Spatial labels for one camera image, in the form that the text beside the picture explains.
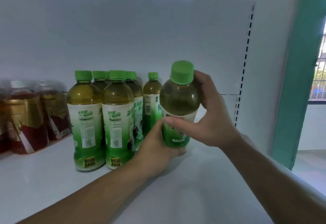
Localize person's left hand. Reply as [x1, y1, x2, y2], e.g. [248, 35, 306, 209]
[130, 119, 186, 179]

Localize person's right hand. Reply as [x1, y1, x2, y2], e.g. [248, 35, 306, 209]
[164, 70, 241, 149]

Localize row of green-capped bottles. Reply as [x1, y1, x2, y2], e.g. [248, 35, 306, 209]
[67, 70, 145, 171]

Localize white metal shelf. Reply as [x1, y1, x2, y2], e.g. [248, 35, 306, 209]
[0, 0, 326, 224]

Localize row of amber drink bottles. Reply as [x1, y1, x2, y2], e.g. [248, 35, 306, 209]
[0, 80, 71, 155]

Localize person's left forearm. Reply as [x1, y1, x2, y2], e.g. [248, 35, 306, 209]
[18, 160, 153, 224]

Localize person's right forearm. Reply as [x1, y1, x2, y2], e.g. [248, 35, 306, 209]
[221, 135, 326, 224]

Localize blue-framed barred window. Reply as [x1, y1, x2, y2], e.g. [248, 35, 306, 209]
[308, 23, 326, 102]

